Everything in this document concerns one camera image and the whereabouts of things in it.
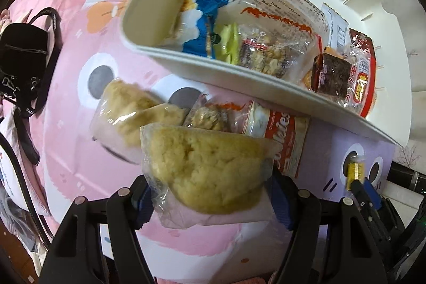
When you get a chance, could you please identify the large clear nut bar packet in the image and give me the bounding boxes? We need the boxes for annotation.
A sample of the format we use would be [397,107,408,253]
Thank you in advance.
[229,0,321,82]

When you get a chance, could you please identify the gold candy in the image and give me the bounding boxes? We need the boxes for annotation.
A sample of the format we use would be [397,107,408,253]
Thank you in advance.
[345,162,366,192]

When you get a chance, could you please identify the red and white cookie pack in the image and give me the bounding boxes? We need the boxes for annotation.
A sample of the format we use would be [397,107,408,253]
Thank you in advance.
[240,100,312,179]

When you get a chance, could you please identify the white labelled snack packet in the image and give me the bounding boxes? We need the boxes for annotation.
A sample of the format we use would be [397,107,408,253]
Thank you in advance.
[320,2,351,56]

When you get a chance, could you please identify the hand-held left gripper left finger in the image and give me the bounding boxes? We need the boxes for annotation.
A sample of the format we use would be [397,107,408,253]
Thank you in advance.
[40,175,157,284]

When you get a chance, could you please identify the dark red snack packet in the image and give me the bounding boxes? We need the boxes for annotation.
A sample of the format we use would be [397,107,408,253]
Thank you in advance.
[345,27,379,116]

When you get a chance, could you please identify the black rail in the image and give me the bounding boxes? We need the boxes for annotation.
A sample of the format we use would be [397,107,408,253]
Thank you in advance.
[389,160,426,195]

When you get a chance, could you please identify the black shoulder bag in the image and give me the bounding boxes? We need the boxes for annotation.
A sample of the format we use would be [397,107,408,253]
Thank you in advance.
[0,7,63,165]

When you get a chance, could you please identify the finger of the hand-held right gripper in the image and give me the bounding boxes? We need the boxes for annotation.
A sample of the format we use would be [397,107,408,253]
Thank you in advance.
[350,180,400,258]
[364,178,404,238]

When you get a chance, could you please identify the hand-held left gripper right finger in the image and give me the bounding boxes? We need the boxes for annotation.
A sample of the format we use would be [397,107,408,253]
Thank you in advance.
[265,170,389,284]

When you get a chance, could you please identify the white leaf-print curtain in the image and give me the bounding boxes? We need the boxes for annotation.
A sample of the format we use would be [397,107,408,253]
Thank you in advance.
[393,134,426,171]

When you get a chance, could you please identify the bread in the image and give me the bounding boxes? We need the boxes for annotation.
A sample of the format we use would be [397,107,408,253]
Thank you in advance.
[91,79,186,149]
[139,124,281,229]

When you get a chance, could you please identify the blue snack packet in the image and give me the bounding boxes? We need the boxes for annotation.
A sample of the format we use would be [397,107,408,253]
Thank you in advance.
[172,0,231,60]

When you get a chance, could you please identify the yellow-green snack packet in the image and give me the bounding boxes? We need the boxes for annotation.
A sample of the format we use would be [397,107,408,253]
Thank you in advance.
[213,22,247,65]

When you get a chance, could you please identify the pink printed tablecloth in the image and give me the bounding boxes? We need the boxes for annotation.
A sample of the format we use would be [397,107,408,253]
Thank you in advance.
[43,0,397,284]

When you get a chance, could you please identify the white plastic storage box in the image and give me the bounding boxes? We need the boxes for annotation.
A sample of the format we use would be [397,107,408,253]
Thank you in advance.
[119,0,411,145]

